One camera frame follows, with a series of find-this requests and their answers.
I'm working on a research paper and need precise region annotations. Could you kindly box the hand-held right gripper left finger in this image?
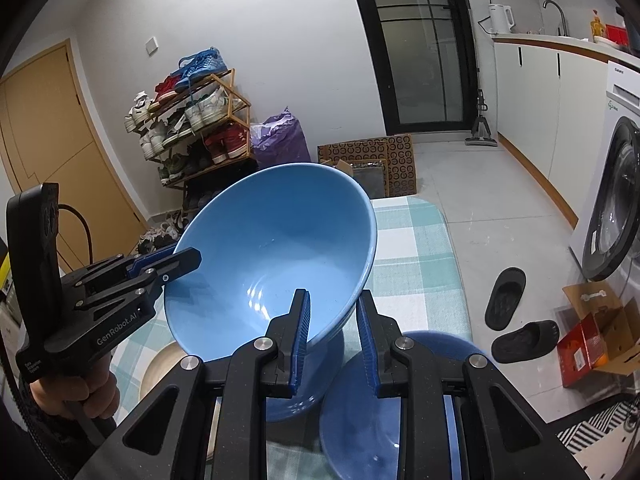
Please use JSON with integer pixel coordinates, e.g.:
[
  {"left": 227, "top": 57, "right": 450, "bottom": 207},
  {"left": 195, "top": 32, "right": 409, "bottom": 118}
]
[{"left": 75, "top": 288, "right": 312, "bottom": 480}]

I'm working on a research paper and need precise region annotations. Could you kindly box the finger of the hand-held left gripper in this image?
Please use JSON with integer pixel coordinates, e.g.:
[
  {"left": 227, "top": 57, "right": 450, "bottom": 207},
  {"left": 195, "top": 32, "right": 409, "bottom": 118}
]
[
  {"left": 126, "top": 251, "right": 177, "bottom": 280},
  {"left": 132, "top": 247, "right": 203, "bottom": 290}
]

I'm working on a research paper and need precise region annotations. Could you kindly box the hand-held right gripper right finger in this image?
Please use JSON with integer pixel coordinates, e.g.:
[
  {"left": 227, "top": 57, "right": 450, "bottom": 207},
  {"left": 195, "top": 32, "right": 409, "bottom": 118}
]
[{"left": 356, "top": 289, "right": 591, "bottom": 480}]

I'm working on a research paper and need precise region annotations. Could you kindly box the large blue bowl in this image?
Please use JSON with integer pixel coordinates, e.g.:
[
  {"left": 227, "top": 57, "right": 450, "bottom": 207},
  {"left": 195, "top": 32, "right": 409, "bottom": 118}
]
[{"left": 265, "top": 327, "right": 353, "bottom": 422}]

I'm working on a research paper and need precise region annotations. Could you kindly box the beige round plate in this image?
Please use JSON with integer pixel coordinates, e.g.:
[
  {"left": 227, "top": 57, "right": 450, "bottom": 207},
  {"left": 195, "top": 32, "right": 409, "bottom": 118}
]
[{"left": 140, "top": 342, "right": 191, "bottom": 403}]

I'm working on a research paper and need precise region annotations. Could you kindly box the person's left hand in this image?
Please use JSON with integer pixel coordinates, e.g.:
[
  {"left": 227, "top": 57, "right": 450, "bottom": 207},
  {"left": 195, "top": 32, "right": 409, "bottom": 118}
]
[{"left": 30, "top": 355, "right": 118, "bottom": 418}]

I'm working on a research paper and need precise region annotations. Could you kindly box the pile of floor shoes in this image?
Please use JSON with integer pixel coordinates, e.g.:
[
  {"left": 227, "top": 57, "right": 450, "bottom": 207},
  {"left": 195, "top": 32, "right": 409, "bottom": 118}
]
[{"left": 136, "top": 210, "right": 191, "bottom": 256}]

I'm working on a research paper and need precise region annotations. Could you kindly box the wooden shoe rack with shoes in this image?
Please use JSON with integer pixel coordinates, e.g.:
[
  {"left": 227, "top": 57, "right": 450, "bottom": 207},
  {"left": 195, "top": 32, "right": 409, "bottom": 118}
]
[{"left": 124, "top": 47, "right": 251, "bottom": 186}]

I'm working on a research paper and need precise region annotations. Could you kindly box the black slipper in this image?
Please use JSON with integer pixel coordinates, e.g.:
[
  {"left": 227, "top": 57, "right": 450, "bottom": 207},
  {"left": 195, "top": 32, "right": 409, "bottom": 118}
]
[
  {"left": 484, "top": 267, "right": 527, "bottom": 332},
  {"left": 491, "top": 320, "right": 560, "bottom": 365}
]

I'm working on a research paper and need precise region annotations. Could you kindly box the yellow wooden door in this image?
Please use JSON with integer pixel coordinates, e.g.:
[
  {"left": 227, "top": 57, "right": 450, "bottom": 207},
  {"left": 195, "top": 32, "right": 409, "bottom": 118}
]
[{"left": 0, "top": 40, "right": 148, "bottom": 271}]

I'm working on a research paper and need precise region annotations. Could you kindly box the purple plastic bag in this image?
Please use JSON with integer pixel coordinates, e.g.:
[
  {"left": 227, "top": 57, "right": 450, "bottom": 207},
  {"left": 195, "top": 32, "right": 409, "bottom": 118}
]
[{"left": 250, "top": 107, "right": 311, "bottom": 166}]

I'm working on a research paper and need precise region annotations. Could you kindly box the dark flat sheet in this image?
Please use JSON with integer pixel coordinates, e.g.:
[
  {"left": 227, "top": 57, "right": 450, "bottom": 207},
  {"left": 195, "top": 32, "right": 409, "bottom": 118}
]
[{"left": 350, "top": 159, "right": 390, "bottom": 200}]

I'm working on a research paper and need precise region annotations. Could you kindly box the person's dark clothing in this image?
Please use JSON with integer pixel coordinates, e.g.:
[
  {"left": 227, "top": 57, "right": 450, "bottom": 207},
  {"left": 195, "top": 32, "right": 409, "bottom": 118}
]
[{"left": 0, "top": 400, "right": 76, "bottom": 480}]

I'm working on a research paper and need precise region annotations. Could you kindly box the brown patterned doormat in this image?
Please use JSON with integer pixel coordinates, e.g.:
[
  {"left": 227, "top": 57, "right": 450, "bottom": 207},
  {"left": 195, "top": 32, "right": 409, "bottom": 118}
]
[{"left": 317, "top": 134, "right": 417, "bottom": 197}]

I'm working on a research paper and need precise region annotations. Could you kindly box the orange cardboard box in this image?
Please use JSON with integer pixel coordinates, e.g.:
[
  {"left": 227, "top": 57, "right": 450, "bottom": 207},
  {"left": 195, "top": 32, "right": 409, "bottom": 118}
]
[{"left": 556, "top": 280, "right": 640, "bottom": 388}]

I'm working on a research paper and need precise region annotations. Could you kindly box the grey floor mop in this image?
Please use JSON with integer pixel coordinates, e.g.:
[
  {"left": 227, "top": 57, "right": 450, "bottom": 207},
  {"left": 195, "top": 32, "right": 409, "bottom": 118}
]
[{"left": 462, "top": 0, "right": 498, "bottom": 148}]

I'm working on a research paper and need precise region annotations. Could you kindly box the black white striped rug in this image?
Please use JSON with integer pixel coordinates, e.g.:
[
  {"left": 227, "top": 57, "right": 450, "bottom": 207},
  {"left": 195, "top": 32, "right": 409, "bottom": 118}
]
[{"left": 555, "top": 390, "right": 640, "bottom": 461}]

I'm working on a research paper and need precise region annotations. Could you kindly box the black framed glass door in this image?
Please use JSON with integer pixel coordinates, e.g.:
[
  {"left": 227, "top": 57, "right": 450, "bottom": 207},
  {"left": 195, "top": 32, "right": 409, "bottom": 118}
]
[{"left": 345, "top": 0, "right": 478, "bottom": 133}]

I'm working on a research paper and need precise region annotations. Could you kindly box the white counter cabinet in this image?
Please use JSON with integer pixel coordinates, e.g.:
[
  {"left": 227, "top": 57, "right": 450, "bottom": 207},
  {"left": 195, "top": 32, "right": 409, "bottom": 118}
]
[{"left": 492, "top": 32, "right": 640, "bottom": 226}]

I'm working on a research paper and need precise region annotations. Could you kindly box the white washing machine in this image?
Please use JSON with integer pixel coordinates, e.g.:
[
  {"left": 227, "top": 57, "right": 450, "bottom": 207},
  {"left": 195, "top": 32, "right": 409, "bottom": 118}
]
[{"left": 570, "top": 57, "right": 640, "bottom": 282}]

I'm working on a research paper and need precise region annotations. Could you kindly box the white electric kettle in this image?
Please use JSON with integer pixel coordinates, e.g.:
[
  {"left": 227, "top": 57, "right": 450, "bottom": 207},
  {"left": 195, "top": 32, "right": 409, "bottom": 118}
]
[{"left": 487, "top": 2, "right": 516, "bottom": 35}]

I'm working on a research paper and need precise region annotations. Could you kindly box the chrome kitchen faucet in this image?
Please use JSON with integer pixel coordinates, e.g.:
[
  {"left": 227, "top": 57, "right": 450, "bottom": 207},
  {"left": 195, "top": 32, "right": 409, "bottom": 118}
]
[{"left": 542, "top": 0, "right": 569, "bottom": 36}]

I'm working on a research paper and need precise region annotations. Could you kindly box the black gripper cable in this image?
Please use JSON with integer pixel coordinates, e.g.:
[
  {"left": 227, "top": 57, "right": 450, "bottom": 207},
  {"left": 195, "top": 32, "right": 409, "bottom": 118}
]
[{"left": 57, "top": 203, "right": 95, "bottom": 266}]

